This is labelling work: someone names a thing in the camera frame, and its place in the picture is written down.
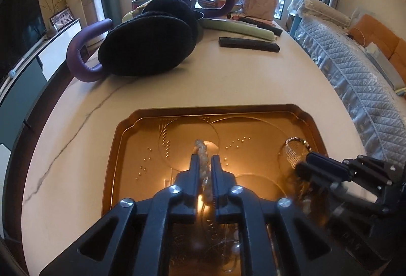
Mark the flat screen television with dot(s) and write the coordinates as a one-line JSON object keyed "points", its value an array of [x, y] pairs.
{"points": [[17, 25]]}

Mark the black remote control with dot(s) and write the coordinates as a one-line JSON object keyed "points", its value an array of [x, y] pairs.
{"points": [[260, 25]]}

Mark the bamboo plant in vase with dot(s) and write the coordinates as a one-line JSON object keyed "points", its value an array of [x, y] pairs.
{"points": [[57, 3]]}

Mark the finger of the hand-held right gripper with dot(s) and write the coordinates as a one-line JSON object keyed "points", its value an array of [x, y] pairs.
{"points": [[317, 173], [326, 163]]}

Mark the quilted grey sofa cover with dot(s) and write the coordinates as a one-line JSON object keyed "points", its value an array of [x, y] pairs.
{"points": [[355, 73]]}

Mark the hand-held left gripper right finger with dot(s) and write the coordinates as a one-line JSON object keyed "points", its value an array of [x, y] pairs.
{"points": [[217, 174]]}

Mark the white stick with blue ball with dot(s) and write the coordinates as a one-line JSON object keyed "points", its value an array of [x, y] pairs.
{"points": [[11, 73]]}

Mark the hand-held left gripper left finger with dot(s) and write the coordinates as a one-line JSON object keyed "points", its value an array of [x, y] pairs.
{"points": [[194, 174]]}

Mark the orange sofa cushion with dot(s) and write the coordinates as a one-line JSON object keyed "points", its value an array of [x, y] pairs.
{"points": [[377, 31]]}

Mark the white teal television cabinet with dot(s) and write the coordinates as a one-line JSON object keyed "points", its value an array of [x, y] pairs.
{"points": [[38, 73]]}

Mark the gold metal tray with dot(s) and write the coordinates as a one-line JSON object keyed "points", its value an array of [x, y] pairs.
{"points": [[142, 152]]}

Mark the pale green tube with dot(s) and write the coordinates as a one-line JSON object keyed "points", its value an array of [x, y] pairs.
{"points": [[241, 29]]}

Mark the framed photo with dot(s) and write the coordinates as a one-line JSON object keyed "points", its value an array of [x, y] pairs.
{"points": [[62, 18]]}

